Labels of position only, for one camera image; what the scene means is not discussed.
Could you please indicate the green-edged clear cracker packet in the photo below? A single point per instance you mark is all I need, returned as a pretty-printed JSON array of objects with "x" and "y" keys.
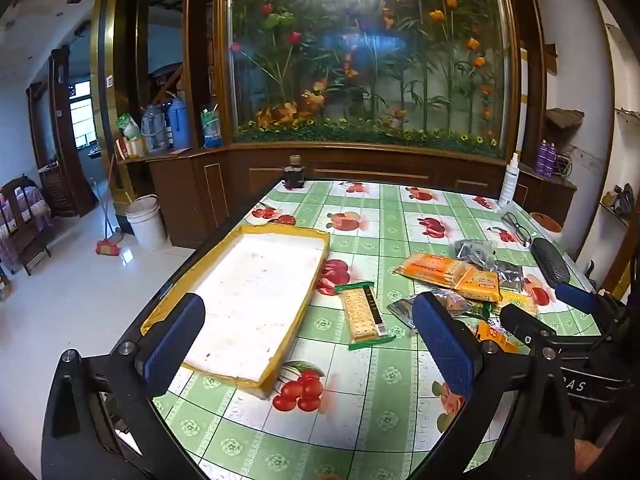
[{"x": 362, "y": 315}]

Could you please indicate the red broom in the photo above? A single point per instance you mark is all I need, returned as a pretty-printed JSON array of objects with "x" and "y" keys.
[{"x": 107, "y": 248}]

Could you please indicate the purple bottle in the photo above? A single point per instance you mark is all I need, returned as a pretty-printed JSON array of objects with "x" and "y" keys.
[
  {"x": 541, "y": 160},
  {"x": 550, "y": 161}
]

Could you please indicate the wooden chair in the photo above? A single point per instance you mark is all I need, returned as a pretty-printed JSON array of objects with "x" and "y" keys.
[{"x": 25, "y": 247}]

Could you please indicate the yellow snack packet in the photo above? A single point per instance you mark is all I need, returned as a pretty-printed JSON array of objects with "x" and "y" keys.
[{"x": 522, "y": 302}]

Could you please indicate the grey thermos jug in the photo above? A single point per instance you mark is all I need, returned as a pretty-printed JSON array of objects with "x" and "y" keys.
[{"x": 154, "y": 130}]

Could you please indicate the golden pillar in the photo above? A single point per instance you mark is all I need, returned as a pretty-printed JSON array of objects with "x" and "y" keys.
[{"x": 100, "y": 110}]

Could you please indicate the dark bundled object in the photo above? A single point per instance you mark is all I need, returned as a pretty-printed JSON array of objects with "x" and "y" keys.
[{"x": 620, "y": 201}]

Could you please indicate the orange snack packet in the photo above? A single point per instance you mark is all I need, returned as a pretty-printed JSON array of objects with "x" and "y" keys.
[{"x": 495, "y": 337}]

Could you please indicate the white spray bottle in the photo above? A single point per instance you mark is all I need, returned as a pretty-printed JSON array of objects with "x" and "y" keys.
[{"x": 507, "y": 185}]

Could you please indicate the pink patterned cloth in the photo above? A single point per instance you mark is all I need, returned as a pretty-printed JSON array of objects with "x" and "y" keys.
[{"x": 32, "y": 195}]

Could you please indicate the red and white boxes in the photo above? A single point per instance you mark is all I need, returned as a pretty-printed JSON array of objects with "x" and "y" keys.
[{"x": 131, "y": 149}]

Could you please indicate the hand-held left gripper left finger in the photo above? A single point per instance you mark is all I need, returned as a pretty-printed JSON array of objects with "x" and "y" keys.
[{"x": 170, "y": 345}]

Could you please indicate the plastic bottle with green label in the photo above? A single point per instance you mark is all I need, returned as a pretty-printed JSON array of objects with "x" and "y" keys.
[{"x": 212, "y": 127}]

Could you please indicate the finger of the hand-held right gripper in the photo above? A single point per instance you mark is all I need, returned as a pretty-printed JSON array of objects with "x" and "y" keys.
[
  {"x": 575, "y": 296},
  {"x": 520, "y": 324}
]

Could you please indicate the large silver foil packet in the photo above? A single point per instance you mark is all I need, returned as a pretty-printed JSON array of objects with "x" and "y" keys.
[{"x": 400, "y": 310}]

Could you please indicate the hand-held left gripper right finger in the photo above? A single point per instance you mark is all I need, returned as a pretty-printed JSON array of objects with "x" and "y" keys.
[{"x": 445, "y": 345}]

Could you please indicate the square orange cracker packet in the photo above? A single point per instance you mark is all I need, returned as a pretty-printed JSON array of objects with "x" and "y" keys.
[{"x": 477, "y": 285}]

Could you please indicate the green checked fruit tablecloth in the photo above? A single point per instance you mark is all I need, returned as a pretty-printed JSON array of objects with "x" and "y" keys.
[{"x": 370, "y": 385}]

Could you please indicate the black eyeglasses case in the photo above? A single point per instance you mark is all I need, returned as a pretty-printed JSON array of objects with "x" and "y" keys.
[{"x": 550, "y": 262}]

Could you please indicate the brown wooden cabinet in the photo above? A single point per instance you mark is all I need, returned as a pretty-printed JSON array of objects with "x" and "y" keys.
[{"x": 200, "y": 195}]

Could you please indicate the brown flat object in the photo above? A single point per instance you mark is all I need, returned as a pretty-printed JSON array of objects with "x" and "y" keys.
[{"x": 565, "y": 117}]

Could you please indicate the glass flower display case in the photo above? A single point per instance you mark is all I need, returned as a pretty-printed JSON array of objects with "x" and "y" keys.
[{"x": 375, "y": 60}]

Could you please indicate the long orange cracker packet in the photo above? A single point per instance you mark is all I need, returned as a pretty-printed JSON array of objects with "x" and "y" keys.
[{"x": 430, "y": 270}]

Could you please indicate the window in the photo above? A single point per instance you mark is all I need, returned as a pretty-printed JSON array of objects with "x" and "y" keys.
[{"x": 82, "y": 115}]

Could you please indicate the white plastic bucket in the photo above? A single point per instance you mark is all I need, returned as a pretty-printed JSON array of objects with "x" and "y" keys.
[{"x": 147, "y": 227}]

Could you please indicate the wooden slatted crate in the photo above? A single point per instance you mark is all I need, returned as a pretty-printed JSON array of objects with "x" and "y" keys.
[{"x": 55, "y": 190}]

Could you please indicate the white tray with yellow rim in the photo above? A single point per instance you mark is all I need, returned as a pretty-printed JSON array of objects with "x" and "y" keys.
[{"x": 250, "y": 300}]

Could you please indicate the black and white foil packet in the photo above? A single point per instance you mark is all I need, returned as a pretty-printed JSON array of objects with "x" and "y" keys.
[{"x": 472, "y": 252}]

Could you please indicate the black eyeglasses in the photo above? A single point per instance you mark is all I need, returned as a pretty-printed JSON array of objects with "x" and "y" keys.
[{"x": 522, "y": 235}]

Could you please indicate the green and white bag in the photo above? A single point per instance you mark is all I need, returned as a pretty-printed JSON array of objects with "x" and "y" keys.
[{"x": 129, "y": 127}]

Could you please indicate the dark glass jar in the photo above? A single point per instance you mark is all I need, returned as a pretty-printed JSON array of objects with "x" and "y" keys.
[{"x": 294, "y": 176}]

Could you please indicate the blue thermos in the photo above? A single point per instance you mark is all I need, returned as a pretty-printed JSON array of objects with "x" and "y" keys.
[{"x": 178, "y": 125}]

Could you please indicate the brown round container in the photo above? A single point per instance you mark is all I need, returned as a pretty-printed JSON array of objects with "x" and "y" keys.
[{"x": 547, "y": 221}]

